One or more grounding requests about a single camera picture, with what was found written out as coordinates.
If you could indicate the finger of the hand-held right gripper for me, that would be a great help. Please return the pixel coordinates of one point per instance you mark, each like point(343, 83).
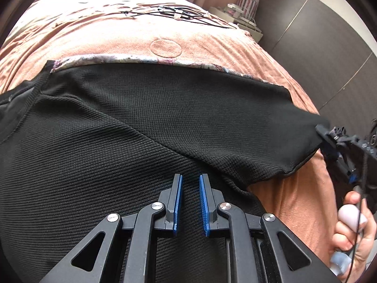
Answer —
point(343, 165)
point(332, 137)

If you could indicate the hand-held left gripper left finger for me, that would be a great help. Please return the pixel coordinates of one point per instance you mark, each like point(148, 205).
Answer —
point(178, 203)

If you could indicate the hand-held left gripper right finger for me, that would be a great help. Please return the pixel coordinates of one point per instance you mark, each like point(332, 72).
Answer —
point(203, 203)

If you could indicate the black knitted garment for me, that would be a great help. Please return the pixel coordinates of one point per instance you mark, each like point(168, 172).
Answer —
point(117, 138)

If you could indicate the person's right hand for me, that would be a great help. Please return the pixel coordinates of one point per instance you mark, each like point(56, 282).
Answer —
point(362, 241)

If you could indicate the dark grey wardrobe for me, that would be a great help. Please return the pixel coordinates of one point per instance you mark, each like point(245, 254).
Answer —
point(309, 20)

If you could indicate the white nightstand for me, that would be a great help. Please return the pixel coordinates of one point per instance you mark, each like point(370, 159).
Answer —
point(253, 34)

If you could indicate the striped gift bag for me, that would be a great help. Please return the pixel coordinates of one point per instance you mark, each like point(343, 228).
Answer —
point(249, 6)

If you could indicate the small white box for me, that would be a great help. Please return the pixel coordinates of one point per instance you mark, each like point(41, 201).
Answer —
point(234, 8)

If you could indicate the orange fleece blanket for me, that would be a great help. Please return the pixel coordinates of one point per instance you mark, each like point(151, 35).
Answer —
point(117, 29)

